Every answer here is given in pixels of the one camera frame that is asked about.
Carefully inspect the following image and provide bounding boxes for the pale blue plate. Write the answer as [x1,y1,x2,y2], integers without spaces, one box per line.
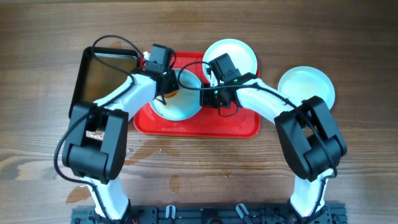
[278,66,336,109]
[150,86,201,121]
[202,39,258,86]

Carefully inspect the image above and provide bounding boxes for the right black cable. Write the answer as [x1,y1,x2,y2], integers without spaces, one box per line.
[177,60,338,218]

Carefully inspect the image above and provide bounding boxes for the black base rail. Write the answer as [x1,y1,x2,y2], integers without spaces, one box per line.
[70,202,346,224]

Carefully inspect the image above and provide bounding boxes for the black water tray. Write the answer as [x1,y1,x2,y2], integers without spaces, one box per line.
[68,47,139,115]

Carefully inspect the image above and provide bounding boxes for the red plastic tray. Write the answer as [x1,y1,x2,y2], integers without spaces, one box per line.
[133,50,261,139]

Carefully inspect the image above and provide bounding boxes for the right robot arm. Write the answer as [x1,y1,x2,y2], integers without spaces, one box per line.
[201,78,347,222]

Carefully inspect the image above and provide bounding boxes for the left black cable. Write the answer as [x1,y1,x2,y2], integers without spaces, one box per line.
[53,34,147,222]

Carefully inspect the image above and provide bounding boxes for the orange green sponge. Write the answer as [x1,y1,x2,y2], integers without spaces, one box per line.
[164,90,178,98]

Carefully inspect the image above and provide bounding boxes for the black cable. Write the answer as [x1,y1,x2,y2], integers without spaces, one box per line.
[177,60,338,218]
[53,34,147,222]

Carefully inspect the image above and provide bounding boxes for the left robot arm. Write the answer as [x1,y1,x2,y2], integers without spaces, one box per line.
[54,68,178,223]

